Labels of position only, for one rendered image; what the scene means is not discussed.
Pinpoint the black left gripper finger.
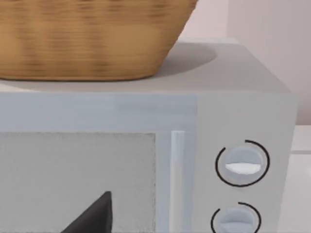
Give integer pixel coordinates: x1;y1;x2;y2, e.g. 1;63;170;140
60;191;114;233

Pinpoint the pale microwave door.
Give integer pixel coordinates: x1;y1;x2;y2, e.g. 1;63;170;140
0;96;198;233

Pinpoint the pale round microwave knob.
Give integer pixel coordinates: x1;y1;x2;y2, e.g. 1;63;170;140
219;207;256;233
225;145;264;183

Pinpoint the woven wicker basket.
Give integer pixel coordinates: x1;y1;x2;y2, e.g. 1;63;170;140
0;0;199;82

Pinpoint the pale grey microwave oven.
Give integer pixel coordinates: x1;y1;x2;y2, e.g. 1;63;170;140
0;37;297;233

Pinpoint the pale microwave door handle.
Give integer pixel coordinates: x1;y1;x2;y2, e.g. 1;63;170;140
171;130;186;233

